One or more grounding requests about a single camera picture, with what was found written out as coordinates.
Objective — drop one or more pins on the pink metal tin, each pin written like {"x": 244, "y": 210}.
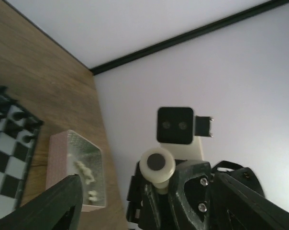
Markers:
{"x": 67, "y": 147}

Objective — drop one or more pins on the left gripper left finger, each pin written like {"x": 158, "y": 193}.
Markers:
{"x": 57, "y": 208}

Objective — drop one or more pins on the white chess piece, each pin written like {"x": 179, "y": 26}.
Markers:
{"x": 157, "y": 166}

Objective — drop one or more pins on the black chess pieces row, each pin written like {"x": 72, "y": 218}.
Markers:
{"x": 16, "y": 122}

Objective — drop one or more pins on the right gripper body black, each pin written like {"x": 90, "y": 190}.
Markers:
{"x": 148, "y": 209}

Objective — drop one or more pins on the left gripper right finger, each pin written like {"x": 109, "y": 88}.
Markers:
{"x": 203, "y": 198}

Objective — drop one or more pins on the black white chess board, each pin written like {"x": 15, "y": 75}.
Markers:
{"x": 15, "y": 162}

